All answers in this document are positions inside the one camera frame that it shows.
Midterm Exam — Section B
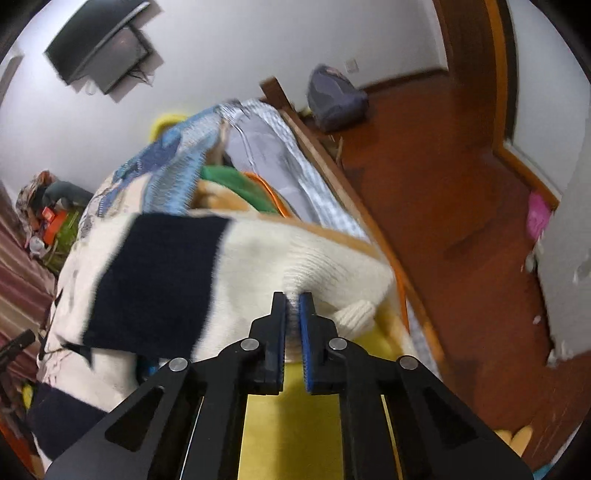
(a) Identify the grey backpack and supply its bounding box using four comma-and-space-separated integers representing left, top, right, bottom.
307, 65, 369, 134

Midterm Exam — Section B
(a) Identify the wall-mounted television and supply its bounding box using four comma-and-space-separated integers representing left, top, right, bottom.
44, 0, 152, 96

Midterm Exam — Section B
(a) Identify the pink bag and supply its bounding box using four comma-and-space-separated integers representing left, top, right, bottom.
526, 191, 552, 243

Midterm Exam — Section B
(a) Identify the yellow blanket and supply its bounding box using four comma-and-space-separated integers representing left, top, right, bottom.
139, 314, 416, 480

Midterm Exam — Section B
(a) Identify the striped maroon cloth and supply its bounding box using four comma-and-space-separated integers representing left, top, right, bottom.
0, 185, 56, 361

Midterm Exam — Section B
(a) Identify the green cloth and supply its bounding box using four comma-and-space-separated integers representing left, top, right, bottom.
199, 165, 279, 214

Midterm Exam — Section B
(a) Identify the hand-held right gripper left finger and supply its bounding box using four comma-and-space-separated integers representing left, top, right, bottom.
45, 292, 288, 480

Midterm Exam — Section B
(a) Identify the wooden bed frame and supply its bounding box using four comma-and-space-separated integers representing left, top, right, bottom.
259, 76, 448, 370

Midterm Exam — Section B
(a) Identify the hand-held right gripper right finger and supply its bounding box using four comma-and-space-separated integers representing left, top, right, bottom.
298, 292, 534, 480

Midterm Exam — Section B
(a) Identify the wooden door frame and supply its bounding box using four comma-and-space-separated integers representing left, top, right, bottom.
434, 0, 562, 208

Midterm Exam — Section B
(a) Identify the checkered bed sheet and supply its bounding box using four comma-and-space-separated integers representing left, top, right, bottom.
222, 99, 444, 370

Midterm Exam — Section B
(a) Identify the cream and navy knit sweater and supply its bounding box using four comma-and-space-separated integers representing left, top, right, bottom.
28, 213, 396, 467

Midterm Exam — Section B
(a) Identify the yellow slipper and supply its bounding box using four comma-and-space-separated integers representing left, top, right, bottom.
492, 425, 534, 457

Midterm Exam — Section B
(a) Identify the cluttered items pile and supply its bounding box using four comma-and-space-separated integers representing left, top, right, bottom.
16, 170, 93, 273

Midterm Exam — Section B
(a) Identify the blue patterned quilt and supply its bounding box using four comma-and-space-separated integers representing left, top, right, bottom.
78, 102, 241, 232

